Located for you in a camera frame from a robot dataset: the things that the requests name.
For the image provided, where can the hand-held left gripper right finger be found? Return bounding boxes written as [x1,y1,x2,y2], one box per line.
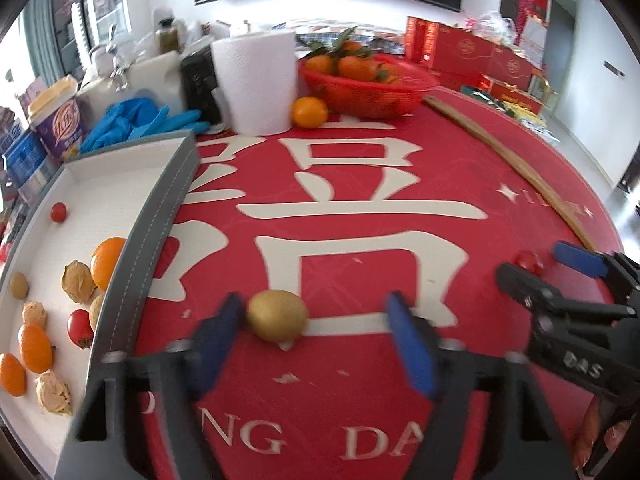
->
[385,291,576,480]

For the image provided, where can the red plastic basket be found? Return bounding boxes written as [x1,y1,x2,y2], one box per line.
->
[298,52,441,119]

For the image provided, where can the blue disposable gloves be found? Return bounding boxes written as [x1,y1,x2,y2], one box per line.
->
[79,96,211,153]

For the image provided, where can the metal tap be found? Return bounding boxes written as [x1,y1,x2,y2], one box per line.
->
[90,22,131,93]

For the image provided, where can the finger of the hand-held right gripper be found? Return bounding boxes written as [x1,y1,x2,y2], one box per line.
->
[553,241,640,311]
[495,261,628,329]

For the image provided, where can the orange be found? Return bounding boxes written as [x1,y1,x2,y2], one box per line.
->
[18,323,54,375]
[90,236,128,292]
[291,96,329,129]
[0,353,27,397]

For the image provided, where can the stack of red gift boxes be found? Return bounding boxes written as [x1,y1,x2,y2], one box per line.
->
[404,15,533,92]

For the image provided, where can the purple cup with yellow lid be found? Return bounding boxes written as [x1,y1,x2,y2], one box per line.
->
[27,74,91,162]

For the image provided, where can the white paper towel roll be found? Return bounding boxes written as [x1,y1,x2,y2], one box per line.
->
[210,30,299,136]

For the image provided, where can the red round printed table mat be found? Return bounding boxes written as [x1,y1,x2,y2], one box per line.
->
[115,82,618,480]

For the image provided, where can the long wooden stick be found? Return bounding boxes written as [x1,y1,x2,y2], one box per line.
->
[423,94,601,253]

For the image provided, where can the red gold-trimmed apple box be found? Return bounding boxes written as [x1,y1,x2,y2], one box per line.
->
[480,74,546,111]

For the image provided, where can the pile of leafy tangerines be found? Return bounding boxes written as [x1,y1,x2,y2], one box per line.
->
[302,25,401,86]

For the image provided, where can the grey tray with white inside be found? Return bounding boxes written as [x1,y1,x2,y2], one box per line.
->
[0,130,201,480]

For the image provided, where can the person's right hand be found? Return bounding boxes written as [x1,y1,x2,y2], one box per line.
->
[574,399,632,470]

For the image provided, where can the blue carton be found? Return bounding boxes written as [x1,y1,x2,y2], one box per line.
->
[2,130,58,201]

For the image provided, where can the grey door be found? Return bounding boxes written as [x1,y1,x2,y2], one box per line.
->
[547,0,583,126]

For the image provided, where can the clear plastic bag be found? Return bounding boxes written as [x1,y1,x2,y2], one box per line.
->
[465,10,521,43]

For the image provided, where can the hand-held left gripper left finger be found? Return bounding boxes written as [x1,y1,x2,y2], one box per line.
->
[55,292,247,480]

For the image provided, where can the jar with green contents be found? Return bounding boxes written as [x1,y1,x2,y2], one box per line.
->
[152,7,181,56]

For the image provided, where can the walnut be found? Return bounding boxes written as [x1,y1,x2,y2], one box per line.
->
[21,301,48,330]
[61,260,97,304]
[34,370,73,417]

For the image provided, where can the wall calendar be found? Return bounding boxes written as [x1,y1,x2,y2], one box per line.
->
[520,15,551,68]

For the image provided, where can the black box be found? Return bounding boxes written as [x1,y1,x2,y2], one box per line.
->
[179,45,223,126]

